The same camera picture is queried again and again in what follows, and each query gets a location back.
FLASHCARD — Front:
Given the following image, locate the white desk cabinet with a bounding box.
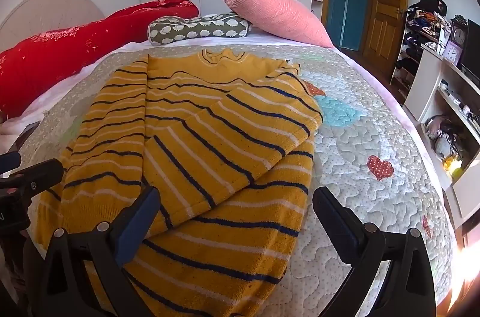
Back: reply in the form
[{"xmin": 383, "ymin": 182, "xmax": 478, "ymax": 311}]
[{"xmin": 403, "ymin": 43, "xmax": 480, "ymax": 228}]

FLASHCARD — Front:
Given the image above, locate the pink pillow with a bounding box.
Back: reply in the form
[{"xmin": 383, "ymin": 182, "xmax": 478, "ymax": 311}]
[{"xmin": 219, "ymin": 0, "xmax": 334, "ymax": 48}]

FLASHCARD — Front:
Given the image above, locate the cluttered clothes rack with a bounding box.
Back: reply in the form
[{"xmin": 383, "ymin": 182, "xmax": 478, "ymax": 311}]
[{"xmin": 390, "ymin": 25, "xmax": 426, "ymax": 104}]

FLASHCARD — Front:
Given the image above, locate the patchwork quilt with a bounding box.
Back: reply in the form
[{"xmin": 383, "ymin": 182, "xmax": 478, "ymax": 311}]
[{"xmin": 17, "ymin": 43, "xmax": 456, "ymax": 317}]

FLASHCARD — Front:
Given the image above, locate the black television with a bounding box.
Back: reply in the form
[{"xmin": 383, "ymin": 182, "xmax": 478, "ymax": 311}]
[{"xmin": 459, "ymin": 17, "xmax": 480, "ymax": 85}]

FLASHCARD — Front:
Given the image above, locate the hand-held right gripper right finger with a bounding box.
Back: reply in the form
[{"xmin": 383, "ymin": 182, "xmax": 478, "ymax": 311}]
[{"xmin": 312, "ymin": 187, "xmax": 437, "ymax": 317}]

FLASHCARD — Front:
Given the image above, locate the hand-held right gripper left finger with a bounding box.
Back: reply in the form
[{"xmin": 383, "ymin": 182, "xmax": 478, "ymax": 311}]
[{"xmin": 22, "ymin": 185, "xmax": 162, "ymax": 317}]

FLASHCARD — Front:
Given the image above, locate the round beige headboard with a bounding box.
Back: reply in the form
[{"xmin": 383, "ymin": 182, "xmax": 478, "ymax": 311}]
[{"xmin": 0, "ymin": 0, "xmax": 106, "ymax": 53}]

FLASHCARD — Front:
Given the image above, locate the yellow striped sweater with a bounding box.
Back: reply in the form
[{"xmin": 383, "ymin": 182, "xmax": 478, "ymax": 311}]
[{"xmin": 35, "ymin": 48, "xmax": 324, "ymax": 317}]

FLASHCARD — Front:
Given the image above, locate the pink clock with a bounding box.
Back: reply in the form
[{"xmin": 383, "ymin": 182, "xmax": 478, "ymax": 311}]
[{"xmin": 442, "ymin": 40, "xmax": 464, "ymax": 63}]

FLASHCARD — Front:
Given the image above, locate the dark wooden clock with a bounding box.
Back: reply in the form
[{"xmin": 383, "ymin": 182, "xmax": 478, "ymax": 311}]
[{"xmin": 449, "ymin": 15, "xmax": 469, "ymax": 51}]

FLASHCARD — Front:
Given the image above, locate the white bed sheet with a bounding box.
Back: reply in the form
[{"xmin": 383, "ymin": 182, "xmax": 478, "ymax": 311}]
[{"xmin": 0, "ymin": 26, "xmax": 451, "ymax": 190}]

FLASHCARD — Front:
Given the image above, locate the pile of clothes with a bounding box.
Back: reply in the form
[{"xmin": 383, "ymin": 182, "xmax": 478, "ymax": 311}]
[{"xmin": 407, "ymin": 0, "xmax": 451, "ymax": 40}]

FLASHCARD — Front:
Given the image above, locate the red rolled blanket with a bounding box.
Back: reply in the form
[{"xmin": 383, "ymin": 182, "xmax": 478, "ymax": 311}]
[{"xmin": 0, "ymin": 0, "xmax": 200, "ymax": 119}]

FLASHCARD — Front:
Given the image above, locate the wooden door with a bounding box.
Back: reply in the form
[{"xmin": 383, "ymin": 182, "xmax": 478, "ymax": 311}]
[{"xmin": 362, "ymin": 0, "xmax": 409, "ymax": 59}]

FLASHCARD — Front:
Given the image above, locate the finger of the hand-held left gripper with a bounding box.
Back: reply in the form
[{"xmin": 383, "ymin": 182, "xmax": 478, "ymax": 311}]
[
  {"xmin": 0, "ymin": 151, "xmax": 22, "ymax": 175},
  {"xmin": 0, "ymin": 158, "xmax": 64, "ymax": 190}
]

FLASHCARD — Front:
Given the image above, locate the yellow toy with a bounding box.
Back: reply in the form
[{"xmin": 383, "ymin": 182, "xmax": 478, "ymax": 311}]
[{"xmin": 444, "ymin": 156, "xmax": 466, "ymax": 181}]

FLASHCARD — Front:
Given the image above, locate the sheep print pillow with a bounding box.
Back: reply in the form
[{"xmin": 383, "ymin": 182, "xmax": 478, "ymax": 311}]
[{"xmin": 147, "ymin": 13, "xmax": 253, "ymax": 47}]

